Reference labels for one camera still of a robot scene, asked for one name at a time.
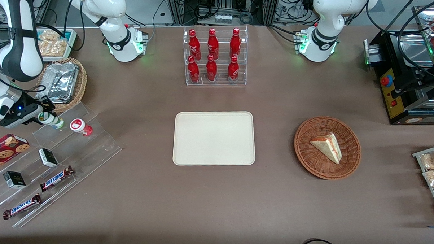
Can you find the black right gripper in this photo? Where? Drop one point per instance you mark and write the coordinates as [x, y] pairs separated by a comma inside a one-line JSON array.
[[28, 112]]

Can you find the green gum bottle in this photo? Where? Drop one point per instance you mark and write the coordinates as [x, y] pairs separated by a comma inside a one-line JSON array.
[[56, 123]]

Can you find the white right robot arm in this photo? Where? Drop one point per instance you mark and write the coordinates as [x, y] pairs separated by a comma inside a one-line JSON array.
[[111, 1]]

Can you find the red gum bottle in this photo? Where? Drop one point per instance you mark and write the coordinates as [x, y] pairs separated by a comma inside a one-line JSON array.
[[79, 126]]

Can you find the white snack tray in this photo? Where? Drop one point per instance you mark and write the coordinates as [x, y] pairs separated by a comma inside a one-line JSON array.
[[72, 48]]

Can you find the beige serving tray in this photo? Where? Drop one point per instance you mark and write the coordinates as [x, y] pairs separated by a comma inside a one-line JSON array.
[[214, 138]]

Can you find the right tray of snacks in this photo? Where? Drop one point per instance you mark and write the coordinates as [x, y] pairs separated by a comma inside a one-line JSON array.
[[415, 155]]

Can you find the aluminium foil container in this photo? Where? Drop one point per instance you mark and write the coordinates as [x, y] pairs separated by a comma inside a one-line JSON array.
[[61, 80]]

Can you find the small black box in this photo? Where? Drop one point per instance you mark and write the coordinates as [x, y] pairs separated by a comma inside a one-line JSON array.
[[48, 158], [14, 180]]

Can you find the oval wicker basket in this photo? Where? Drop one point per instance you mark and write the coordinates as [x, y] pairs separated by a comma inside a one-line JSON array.
[[82, 81]]

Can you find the red cookie box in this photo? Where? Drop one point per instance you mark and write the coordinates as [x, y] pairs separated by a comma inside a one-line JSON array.
[[3, 152]]

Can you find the clear acrylic stepped display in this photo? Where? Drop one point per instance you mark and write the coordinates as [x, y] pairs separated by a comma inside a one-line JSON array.
[[93, 146]]

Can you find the clear cracker bag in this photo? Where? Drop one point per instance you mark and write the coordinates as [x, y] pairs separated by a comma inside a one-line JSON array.
[[53, 48], [50, 35]]

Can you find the Snickers bar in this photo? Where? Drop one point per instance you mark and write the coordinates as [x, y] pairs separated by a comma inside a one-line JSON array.
[[56, 178], [22, 206]]

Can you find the red cola bottle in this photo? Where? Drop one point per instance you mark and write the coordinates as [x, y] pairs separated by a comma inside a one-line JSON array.
[[213, 44], [195, 45], [211, 70], [233, 70], [235, 43], [193, 71]]

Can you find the clear acrylic bottle rack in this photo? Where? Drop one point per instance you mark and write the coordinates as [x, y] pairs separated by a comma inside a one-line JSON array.
[[222, 82]]

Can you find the white power strip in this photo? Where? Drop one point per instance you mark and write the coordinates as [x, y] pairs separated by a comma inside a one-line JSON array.
[[223, 18]]

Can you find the round brown wicker basket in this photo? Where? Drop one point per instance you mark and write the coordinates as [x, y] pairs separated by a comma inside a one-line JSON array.
[[309, 157]]

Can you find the wrapped triangle sandwich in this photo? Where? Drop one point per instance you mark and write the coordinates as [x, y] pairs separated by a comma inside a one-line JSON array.
[[328, 147]]

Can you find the black food warmer appliance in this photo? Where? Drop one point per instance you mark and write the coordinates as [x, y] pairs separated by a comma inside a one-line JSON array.
[[396, 95]]

